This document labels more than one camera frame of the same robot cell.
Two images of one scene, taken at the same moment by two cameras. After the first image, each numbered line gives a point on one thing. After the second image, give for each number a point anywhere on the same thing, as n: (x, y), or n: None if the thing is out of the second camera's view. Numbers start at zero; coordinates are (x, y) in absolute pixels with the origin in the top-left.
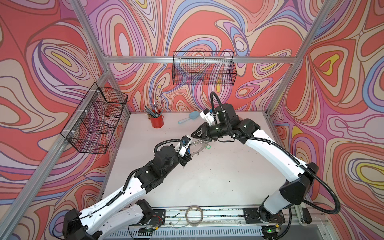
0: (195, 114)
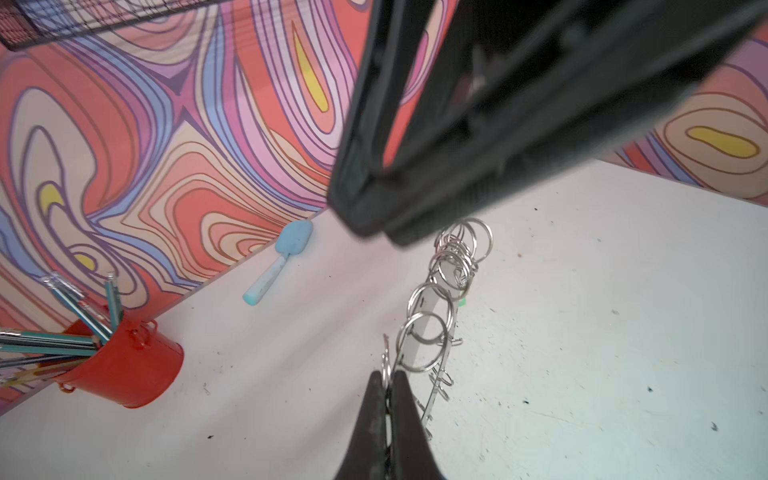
0: (291, 239)
